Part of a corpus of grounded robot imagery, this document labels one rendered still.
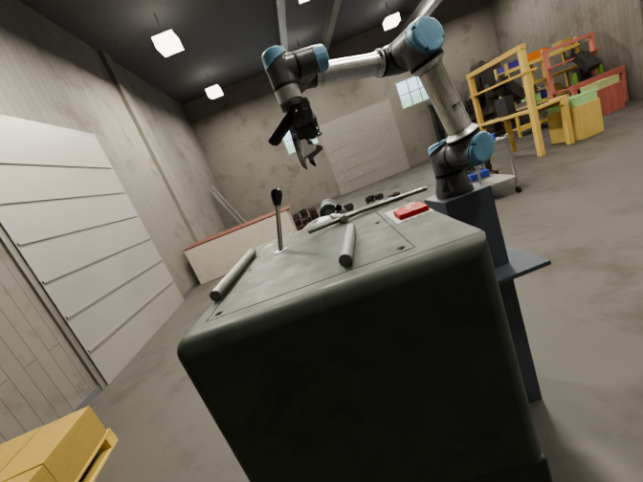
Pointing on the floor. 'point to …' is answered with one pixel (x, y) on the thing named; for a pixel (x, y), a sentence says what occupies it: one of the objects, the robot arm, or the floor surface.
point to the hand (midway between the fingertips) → (309, 168)
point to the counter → (235, 244)
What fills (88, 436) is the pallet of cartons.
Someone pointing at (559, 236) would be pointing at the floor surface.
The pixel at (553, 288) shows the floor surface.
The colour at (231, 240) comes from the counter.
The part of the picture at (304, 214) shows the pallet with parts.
